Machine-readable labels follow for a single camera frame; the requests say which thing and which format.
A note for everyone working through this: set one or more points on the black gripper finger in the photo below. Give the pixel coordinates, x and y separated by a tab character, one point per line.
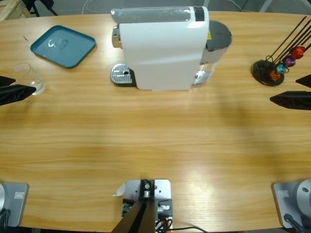
306	81
294	100
6	81
14	93

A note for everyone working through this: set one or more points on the clear drinking glass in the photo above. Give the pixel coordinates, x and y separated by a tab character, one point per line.
29	72

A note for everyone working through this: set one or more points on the red coffee capsule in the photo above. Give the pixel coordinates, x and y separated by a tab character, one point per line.
298	52

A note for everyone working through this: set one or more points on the white capsule coffee machine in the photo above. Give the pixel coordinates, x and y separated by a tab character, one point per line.
158	53

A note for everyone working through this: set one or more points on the purple coffee capsule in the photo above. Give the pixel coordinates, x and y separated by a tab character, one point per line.
289	61

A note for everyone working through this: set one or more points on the blue coffee capsule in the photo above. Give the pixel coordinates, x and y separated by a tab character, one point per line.
281	69

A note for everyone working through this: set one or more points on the orange coffee capsule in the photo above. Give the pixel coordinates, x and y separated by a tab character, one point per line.
274	75

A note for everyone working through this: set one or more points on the black capsule holder with rods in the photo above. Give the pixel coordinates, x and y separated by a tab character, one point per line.
261	70

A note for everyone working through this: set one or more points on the light wooden crate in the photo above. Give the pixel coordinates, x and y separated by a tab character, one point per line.
9	9

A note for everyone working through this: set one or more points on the teal square tray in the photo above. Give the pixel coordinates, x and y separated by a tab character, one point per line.
73	48

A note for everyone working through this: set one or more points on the white mounting block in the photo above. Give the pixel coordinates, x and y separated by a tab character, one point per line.
162	189

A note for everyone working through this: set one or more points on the black chair frame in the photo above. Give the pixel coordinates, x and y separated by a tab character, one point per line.
32	6

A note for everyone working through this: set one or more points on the grey metal frame leg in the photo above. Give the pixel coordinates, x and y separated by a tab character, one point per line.
266	4

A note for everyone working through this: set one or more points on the arm grey base plate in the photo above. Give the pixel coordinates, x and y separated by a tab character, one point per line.
17	206
284	206

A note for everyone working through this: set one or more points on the black camera post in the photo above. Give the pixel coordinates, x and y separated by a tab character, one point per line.
141	218

